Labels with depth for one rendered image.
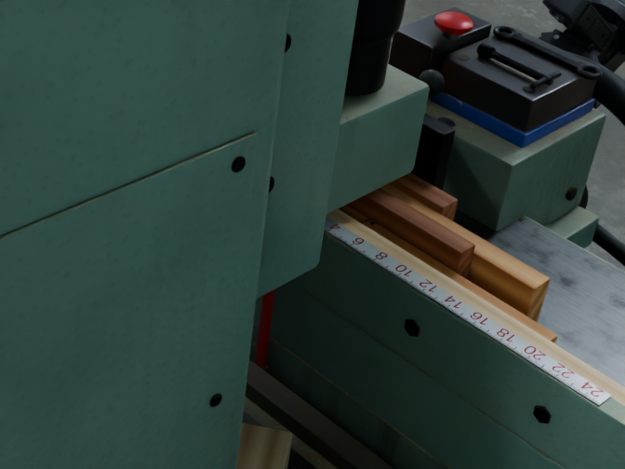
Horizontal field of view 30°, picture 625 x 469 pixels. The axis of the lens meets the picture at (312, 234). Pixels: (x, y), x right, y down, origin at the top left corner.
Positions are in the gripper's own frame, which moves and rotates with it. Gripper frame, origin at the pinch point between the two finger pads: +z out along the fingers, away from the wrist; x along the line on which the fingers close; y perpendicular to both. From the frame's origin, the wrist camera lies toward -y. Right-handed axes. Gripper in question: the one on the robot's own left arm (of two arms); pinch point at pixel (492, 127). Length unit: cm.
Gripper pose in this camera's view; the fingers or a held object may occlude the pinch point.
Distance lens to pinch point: 122.3
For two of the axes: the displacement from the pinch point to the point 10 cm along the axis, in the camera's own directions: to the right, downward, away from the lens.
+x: -6.8, -5.3, 5.1
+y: 2.0, 5.3, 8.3
